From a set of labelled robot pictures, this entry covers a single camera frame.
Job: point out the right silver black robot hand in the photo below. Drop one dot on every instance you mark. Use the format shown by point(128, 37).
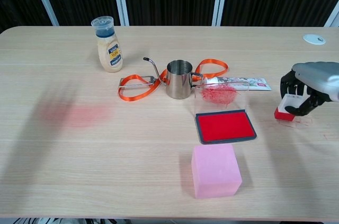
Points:
point(317, 78)

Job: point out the red white stamp block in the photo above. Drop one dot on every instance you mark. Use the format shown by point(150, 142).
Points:
point(292, 100)

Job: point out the white printed toothpaste tube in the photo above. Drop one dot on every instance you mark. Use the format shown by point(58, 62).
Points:
point(254, 82)

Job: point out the red ink pad clear lid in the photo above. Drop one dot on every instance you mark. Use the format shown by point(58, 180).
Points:
point(223, 127)

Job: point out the pink foam cube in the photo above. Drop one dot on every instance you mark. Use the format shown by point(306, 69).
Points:
point(214, 171)

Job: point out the steel gooseneck pitcher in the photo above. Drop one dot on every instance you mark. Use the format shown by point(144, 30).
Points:
point(178, 83)

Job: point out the clear badge holder metal clip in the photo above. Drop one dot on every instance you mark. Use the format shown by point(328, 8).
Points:
point(151, 79)

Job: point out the beige sauce squeeze bottle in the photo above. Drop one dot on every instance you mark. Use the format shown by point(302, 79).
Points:
point(110, 54)

